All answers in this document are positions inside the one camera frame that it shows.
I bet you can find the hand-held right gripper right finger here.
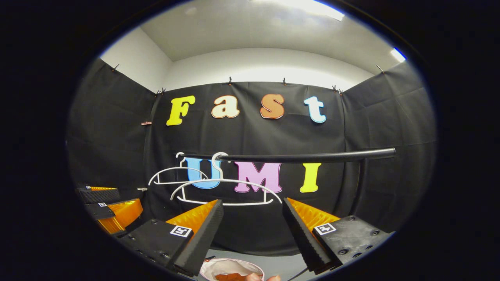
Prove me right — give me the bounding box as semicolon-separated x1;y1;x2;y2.
282;197;393;275

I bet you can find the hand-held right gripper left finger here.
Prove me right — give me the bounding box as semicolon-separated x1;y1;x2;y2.
117;199;224;277

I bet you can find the white pink laundry hamper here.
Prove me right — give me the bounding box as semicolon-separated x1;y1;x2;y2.
199;258;265;281

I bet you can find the white plastic hanger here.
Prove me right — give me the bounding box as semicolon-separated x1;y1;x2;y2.
171;152;282;206
148;152;213;186

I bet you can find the black clothes rack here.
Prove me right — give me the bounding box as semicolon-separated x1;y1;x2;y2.
178;148;396;223

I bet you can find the black backdrop cloth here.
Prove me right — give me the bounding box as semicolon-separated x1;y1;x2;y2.
66;59;437;256

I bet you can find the row of black cloth clips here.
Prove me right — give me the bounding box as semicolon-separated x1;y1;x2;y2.
111;64;385;96

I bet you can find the long ceiling light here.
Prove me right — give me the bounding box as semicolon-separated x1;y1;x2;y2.
273;0;346;21

